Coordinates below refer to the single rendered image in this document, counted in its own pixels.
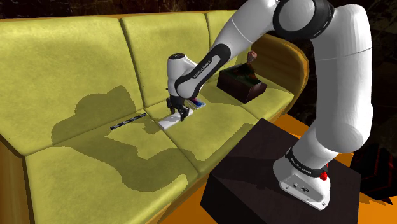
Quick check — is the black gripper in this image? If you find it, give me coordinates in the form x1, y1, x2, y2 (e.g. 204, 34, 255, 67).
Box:
166, 95, 191, 122

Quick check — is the white flat book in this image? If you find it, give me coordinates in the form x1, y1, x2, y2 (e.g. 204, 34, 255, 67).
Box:
158, 109, 195, 130

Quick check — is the colourful striped book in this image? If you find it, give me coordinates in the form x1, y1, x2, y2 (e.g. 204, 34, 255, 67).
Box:
186, 97, 207, 111

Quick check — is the dark striped pen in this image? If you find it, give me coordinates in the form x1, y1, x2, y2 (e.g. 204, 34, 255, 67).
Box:
109, 112, 148, 130

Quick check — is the dark brown box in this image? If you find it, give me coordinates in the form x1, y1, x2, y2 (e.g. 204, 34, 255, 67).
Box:
216, 63, 268, 104

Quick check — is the small reddish figure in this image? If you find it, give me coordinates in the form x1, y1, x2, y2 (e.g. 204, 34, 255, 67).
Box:
246, 50, 258, 74

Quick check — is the dark robot stand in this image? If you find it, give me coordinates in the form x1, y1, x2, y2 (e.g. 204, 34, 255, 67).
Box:
200, 118, 362, 224

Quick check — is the yellow-green sofa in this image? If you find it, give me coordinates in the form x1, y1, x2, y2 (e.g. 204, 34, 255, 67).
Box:
0, 10, 310, 224

